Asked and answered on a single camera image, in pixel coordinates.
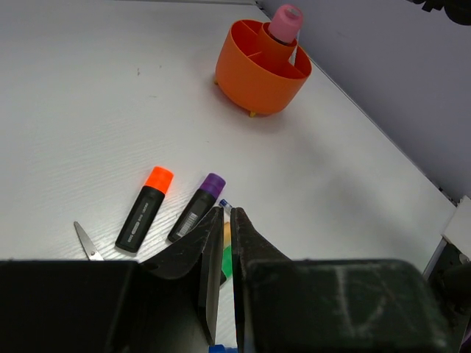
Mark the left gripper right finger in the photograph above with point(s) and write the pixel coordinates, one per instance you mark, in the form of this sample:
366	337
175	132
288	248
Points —
247	245

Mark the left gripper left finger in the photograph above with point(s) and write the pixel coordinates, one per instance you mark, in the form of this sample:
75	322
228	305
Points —
181	288

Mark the blue grip ballpoint pen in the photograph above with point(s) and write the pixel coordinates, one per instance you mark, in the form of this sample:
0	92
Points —
226	206

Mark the blue cap glue bottle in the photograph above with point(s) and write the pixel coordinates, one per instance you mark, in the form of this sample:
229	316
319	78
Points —
219	348

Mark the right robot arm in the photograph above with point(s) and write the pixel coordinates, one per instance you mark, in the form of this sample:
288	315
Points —
458	11

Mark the yellow cap translucent highlighter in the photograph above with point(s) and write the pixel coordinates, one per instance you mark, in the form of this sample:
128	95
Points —
227	234

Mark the green cap highlighter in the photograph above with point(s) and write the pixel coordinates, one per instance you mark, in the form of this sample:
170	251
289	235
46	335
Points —
227	268

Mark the purple cap highlighter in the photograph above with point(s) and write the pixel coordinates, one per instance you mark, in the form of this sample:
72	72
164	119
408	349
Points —
200	203

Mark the orange cap highlighter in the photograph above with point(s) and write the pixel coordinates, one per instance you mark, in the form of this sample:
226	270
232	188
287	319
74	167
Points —
144	210

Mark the orange round organizer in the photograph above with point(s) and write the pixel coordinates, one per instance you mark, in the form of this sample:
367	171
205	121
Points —
254	72

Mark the black handled scissors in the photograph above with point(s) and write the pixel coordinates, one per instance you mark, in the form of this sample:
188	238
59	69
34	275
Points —
87	244

